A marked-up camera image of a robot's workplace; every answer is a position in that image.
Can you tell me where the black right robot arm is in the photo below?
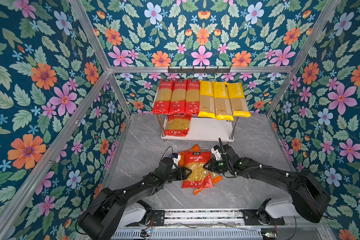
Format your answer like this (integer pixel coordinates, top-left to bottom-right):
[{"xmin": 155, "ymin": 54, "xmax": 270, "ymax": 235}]
[{"xmin": 203, "ymin": 141, "xmax": 331, "ymax": 223}]

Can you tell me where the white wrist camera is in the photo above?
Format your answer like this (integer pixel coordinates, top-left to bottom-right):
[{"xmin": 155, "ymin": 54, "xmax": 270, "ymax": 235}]
[
  {"xmin": 211, "ymin": 146, "xmax": 222, "ymax": 161},
  {"xmin": 170, "ymin": 153, "xmax": 182, "ymax": 166}
]

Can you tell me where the red macaroni bag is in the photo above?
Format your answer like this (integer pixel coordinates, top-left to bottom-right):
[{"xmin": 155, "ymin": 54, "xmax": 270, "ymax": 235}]
[{"xmin": 182, "ymin": 151, "xmax": 214, "ymax": 189}]

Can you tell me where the red fusilli bag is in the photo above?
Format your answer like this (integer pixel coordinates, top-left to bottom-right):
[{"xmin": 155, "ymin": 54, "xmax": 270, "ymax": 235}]
[{"xmin": 165, "ymin": 114, "xmax": 192, "ymax": 137}]

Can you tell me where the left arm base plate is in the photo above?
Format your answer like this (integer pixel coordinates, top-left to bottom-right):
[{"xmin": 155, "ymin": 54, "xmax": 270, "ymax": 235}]
[{"xmin": 127, "ymin": 210, "xmax": 165, "ymax": 227}]

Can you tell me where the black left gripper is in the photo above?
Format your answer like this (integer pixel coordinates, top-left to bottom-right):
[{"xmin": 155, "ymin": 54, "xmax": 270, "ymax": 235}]
[{"xmin": 163, "ymin": 166, "xmax": 194, "ymax": 184}]

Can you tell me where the red spaghetti bag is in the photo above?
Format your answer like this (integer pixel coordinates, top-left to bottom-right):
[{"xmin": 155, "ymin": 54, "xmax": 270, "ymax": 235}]
[
  {"xmin": 185, "ymin": 80, "xmax": 200, "ymax": 116},
  {"xmin": 168, "ymin": 80, "xmax": 187, "ymax": 115},
  {"xmin": 152, "ymin": 79, "xmax": 174, "ymax": 115}
]

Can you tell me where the black hook rail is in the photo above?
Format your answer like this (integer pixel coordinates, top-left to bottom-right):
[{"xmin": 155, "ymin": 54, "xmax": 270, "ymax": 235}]
[{"xmin": 167, "ymin": 66, "xmax": 231, "ymax": 75}]

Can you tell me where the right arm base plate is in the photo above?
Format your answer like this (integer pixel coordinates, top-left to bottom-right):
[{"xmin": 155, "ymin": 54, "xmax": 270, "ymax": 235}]
[{"xmin": 240, "ymin": 209, "xmax": 285, "ymax": 226}]

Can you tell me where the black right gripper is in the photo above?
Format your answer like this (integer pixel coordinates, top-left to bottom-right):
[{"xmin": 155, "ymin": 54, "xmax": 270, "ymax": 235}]
[{"xmin": 201, "ymin": 158, "xmax": 232, "ymax": 174}]

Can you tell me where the white two-tier shelf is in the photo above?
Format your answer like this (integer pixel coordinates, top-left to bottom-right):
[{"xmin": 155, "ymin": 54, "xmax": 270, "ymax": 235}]
[{"xmin": 155, "ymin": 86, "xmax": 247, "ymax": 143}]

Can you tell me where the yellow spaghetti bag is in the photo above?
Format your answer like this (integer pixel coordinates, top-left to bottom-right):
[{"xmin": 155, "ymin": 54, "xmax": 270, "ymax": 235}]
[
  {"xmin": 213, "ymin": 82, "xmax": 234, "ymax": 121},
  {"xmin": 226, "ymin": 83, "xmax": 251, "ymax": 118},
  {"xmin": 198, "ymin": 81, "xmax": 216, "ymax": 119}
]

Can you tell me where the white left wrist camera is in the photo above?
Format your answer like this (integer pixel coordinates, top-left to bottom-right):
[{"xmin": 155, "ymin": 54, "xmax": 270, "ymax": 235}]
[{"xmin": 170, "ymin": 153, "xmax": 182, "ymax": 166}]

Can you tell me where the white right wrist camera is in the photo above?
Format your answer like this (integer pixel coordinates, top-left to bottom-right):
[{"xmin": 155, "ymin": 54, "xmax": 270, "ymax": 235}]
[{"xmin": 211, "ymin": 146, "xmax": 222, "ymax": 161}]

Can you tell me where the orange macaroni bag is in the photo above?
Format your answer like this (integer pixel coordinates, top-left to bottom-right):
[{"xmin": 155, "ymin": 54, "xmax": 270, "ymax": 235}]
[{"xmin": 178, "ymin": 145, "xmax": 223, "ymax": 195}]

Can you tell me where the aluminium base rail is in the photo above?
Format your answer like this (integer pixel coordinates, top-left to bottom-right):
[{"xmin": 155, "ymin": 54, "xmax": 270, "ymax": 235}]
[{"xmin": 80, "ymin": 208, "xmax": 331, "ymax": 230}]

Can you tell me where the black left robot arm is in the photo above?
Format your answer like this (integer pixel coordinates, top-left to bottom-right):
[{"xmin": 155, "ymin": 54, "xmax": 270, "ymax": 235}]
[{"xmin": 78, "ymin": 157, "xmax": 192, "ymax": 240}]

